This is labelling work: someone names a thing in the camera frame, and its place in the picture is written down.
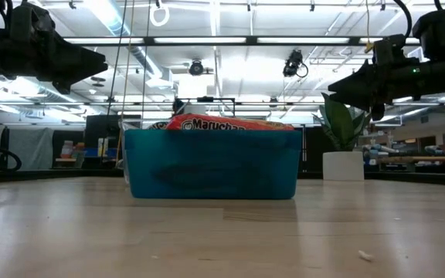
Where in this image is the black hanging cable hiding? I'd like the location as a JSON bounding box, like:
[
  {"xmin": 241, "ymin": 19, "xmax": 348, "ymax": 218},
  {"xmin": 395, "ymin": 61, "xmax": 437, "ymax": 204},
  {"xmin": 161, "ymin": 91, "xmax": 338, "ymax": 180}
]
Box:
[{"xmin": 107, "ymin": 0, "xmax": 128, "ymax": 116}]

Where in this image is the white hanging ring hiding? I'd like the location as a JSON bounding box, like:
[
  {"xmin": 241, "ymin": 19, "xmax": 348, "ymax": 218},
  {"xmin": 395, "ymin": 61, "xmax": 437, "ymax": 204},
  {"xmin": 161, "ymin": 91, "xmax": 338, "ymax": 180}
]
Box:
[{"xmin": 148, "ymin": 2, "xmax": 171, "ymax": 28}]

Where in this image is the person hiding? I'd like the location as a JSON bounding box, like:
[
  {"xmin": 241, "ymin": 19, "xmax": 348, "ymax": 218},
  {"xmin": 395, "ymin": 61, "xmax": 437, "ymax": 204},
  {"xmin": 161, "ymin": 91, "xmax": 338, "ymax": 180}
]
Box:
[{"xmin": 172, "ymin": 98, "xmax": 187, "ymax": 117}]

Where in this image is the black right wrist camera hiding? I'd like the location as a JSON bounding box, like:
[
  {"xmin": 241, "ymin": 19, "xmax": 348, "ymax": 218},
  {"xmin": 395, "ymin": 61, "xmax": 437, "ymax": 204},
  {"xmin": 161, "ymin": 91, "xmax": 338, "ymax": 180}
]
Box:
[{"xmin": 372, "ymin": 33, "xmax": 408, "ymax": 66}]

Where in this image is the red Maruchan noodle pack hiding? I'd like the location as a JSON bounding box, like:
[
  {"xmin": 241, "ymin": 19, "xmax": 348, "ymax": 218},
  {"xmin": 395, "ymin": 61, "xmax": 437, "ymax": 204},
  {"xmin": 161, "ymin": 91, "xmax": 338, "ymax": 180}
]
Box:
[{"xmin": 165, "ymin": 113, "xmax": 295, "ymax": 131}]

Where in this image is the black overhead camera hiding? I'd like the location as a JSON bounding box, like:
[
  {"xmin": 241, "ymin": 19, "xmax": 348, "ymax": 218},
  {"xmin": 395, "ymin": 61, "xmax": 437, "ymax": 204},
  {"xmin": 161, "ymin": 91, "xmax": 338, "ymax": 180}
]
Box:
[{"xmin": 189, "ymin": 59, "xmax": 205, "ymax": 76}]

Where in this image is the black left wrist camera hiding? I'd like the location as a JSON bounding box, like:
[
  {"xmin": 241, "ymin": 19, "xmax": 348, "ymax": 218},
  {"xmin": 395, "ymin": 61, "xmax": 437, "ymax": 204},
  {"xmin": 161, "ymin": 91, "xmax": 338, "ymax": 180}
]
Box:
[{"xmin": 9, "ymin": 2, "xmax": 56, "ymax": 43}]

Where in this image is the white cylinder container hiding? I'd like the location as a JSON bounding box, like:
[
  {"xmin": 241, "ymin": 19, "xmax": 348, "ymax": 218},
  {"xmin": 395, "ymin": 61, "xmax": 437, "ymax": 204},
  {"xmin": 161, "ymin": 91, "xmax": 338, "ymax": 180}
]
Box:
[{"xmin": 184, "ymin": 103, "xmax": 208, "ymax": 116}]

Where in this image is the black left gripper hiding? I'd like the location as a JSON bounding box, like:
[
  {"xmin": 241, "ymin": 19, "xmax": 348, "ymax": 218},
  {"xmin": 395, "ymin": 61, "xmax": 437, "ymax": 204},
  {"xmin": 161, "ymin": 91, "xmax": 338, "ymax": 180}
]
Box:
[{"xmin": 8, "ymin": 33, "xmax": 109, "ymax": 96}]

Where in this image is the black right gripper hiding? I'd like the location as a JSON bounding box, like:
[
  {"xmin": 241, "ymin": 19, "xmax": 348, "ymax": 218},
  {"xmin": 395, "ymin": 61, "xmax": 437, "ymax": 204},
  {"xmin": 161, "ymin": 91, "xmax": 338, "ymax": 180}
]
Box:
[{"xmin": 327, "ymin": 57, "xmax": 426, "ymax": 121}]

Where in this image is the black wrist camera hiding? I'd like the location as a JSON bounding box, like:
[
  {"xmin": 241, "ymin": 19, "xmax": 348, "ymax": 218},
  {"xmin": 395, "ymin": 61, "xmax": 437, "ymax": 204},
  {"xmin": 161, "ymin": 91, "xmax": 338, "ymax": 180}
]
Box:
[
  {"xmin": 372, "ymin": 33, "xmax": 408, "ymax": 66},
  {"xmin": 9, "ymin": 2, "xmax": 56, "ymax": 43}
]

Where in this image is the wooden workbench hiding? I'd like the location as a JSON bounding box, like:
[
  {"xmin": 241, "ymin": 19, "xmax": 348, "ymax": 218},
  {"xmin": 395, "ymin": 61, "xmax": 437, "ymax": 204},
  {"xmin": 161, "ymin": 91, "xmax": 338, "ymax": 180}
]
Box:
[{"xmin": 376, "ymin": 155, "xmax": 445, "ymax": 165}]

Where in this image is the small teal plastic bin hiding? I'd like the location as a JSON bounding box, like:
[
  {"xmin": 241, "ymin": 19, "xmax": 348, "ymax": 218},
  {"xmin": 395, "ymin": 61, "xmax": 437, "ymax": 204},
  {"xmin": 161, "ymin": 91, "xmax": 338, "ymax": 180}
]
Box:
[{"xmin": 124, "ymin": 128, "xmax": 303, "ymax": 200}]

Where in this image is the black overhead frame bar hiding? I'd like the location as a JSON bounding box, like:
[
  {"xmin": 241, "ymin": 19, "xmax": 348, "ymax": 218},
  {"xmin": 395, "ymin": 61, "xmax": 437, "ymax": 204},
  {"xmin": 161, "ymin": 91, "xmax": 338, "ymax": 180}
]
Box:
[{"xmin": 63, "ymin": 36, "xmax": 420, "ymax": 47}]

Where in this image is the black camera with cable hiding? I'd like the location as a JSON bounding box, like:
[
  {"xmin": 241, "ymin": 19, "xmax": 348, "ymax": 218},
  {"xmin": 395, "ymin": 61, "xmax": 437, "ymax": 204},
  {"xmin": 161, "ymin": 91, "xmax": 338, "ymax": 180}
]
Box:
[{"xmin": 282, "ymin": 49, "xmax": 309, "ymax": 79}]

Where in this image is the black monitor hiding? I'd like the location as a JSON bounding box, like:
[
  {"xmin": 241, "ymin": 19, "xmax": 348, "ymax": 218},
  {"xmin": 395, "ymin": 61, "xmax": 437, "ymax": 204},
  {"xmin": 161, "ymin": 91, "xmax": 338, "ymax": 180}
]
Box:
[{"xmin": 84, "ymin": 114, "xmax": 126, "ymax": 148}]

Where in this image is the snake plant in white pot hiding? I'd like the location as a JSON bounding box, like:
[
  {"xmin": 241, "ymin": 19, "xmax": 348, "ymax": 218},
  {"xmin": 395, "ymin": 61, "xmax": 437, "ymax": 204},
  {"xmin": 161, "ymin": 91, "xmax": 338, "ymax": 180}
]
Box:
[{"xmin": 311, "ymin": 92, "xmax": 373, "ymax": 182}]

